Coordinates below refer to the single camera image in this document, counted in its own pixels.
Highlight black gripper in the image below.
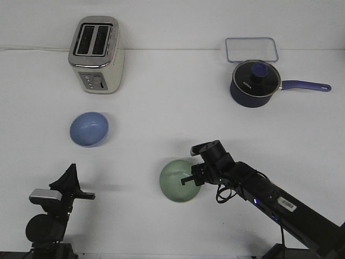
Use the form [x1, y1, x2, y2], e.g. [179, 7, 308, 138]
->
[49, 163, 95, 215]
[181, 163, 216, 186]

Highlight green bowl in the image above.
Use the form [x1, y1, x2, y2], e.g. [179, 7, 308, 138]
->
[160, 160, 201, 202]

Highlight blue bowl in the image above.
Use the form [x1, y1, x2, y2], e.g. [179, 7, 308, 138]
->
[69, 112, 109, 147]

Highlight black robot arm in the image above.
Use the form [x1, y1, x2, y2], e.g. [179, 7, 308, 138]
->
[181, 140, 344, 258]
[25, 163, 95, 258]

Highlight dark blue saucepan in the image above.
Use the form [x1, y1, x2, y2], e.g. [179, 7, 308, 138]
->
[230, 80, 332, 108]

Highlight glass pot lid blue knob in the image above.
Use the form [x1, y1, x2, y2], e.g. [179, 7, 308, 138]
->
[233, 60, 281, 97]

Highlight cream and chrome toaster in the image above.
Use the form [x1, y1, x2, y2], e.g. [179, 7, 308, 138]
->
[68, 16, 125, 94]

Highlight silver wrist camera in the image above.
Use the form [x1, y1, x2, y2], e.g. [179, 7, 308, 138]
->
[190, 142, 213, 156]
[29, 188, 62, 205]

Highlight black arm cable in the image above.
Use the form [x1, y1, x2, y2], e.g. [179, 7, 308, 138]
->
[215, 183, 285, 246]

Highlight white toaster power cord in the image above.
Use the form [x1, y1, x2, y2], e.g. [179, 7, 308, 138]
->
[0, 46, 72, 53]

